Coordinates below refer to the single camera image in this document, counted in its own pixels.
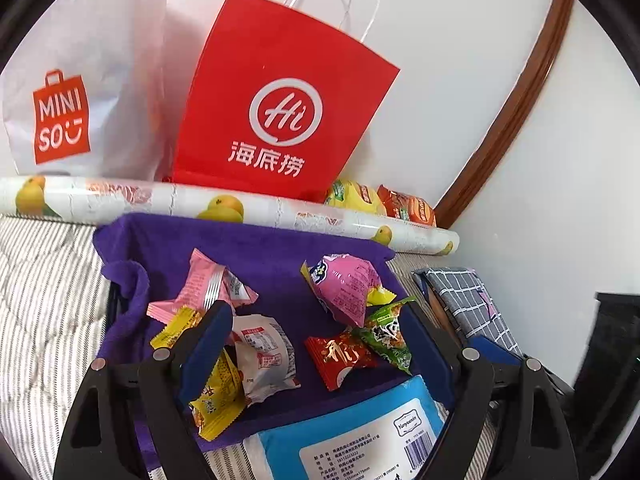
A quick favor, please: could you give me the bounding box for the white snack packet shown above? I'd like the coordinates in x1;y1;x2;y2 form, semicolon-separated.
231;314;300;405

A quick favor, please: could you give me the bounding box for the pink striped snack packet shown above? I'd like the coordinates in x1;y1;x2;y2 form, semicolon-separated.
146;248;258;325

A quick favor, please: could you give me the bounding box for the grey checked folded cloth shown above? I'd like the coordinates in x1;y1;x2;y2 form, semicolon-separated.
411;266;524;358

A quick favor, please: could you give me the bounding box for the green snack packet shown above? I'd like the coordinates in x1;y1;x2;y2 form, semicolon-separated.
352;298;412;374

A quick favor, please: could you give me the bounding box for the blue tissue pack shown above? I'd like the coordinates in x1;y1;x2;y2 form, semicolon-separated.
243;375;446;480

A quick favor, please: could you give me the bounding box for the purple towel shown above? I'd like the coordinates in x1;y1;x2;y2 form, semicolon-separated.
93;214;409;452

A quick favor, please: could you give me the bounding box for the red candy packet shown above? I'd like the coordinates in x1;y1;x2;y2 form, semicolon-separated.
304;332;378;391

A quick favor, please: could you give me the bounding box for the pink yellow snack packet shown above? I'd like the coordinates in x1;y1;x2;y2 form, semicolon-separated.
300;254;397;328

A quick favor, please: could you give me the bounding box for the striped quilted mattress cover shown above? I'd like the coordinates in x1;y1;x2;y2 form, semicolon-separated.
0;213;501;480

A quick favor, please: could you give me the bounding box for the orange snack bag behind mat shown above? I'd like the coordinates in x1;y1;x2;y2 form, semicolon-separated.
376;185;437;226

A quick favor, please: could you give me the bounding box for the yellow snack bag behind mat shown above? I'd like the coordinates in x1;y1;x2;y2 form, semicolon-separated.
324;179;386;216

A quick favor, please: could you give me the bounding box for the fruit print rolled mat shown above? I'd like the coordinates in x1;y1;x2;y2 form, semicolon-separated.
1;176;460;256

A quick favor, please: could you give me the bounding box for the red Haidilao paper bag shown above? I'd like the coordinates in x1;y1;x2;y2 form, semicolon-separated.
171;0;399;203

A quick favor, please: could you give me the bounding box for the white Miniso plastic bag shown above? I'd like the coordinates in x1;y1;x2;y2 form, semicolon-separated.
1;0;168;180

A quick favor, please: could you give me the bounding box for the brown wooden door frame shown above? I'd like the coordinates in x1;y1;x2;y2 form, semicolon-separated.
435;0;575;229

